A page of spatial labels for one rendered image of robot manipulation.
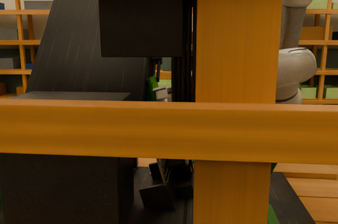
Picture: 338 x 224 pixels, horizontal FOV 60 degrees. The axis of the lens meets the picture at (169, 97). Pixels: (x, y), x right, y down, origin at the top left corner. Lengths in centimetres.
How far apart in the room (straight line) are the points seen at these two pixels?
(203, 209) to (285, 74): 42
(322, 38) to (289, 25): 520
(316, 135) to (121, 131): 31
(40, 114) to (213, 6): 35
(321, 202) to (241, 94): 65
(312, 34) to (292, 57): 567
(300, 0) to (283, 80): 56
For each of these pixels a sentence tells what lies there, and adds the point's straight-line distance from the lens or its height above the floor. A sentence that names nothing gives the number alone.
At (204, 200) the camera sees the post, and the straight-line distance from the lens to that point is 59.
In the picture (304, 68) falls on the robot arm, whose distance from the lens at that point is 85.
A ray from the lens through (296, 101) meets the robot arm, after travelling 94.
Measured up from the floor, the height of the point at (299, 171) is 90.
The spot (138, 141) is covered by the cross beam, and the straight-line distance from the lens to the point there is 50.
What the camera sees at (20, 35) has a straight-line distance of 661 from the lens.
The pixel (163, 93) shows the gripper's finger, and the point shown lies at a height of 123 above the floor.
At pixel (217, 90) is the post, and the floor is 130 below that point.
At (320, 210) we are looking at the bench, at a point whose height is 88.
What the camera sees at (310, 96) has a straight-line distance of 659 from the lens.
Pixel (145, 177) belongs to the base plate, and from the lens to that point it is 110.
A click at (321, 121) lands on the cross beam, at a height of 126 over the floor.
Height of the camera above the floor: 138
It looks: 11 degrees down
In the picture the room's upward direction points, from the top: straight up
